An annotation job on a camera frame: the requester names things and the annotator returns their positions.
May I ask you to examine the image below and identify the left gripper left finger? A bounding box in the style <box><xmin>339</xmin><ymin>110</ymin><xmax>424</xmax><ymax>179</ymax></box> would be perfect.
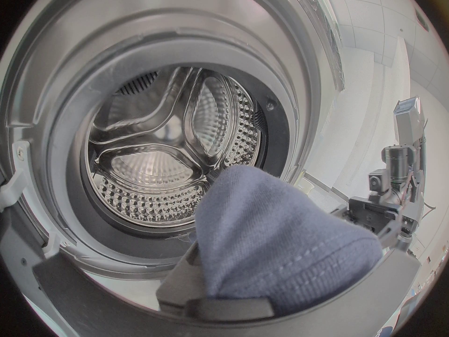
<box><xmin>155</xmin><ymin>242</ymin><xmax>211</xmax><ymax>311</ymax></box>

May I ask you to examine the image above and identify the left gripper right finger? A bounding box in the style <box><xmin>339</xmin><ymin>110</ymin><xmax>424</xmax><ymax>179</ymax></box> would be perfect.
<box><xmin>377</xmin><ymin>218</ymin><xmax>401</xmax><ymax>249</ymax></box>

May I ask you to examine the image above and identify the blue garment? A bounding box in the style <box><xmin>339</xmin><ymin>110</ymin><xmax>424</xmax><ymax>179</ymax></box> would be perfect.
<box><xmin>195</xmin><ymin>166</ymin><xmax>384</xmax><ymax>311</ymax></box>

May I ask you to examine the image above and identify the grey washing machine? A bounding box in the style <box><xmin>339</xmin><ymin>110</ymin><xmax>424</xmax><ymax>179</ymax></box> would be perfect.
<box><xmin>0</xmin><ymin>0</ymin><xmax>348</xmax><ymax>315</ymax></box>

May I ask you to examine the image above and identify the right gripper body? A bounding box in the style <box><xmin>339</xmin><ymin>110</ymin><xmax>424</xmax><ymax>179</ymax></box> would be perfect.
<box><xmin>349</xmin><ymin>145</ymin><xmax>414</xmax><ymax>232</ymax></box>

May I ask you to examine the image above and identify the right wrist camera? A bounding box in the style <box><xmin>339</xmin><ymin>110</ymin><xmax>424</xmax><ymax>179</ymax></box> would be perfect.
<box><xmin>393</xmin><ymin>97</ymin><xmax>423</xmax><ymax>144</ymax></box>

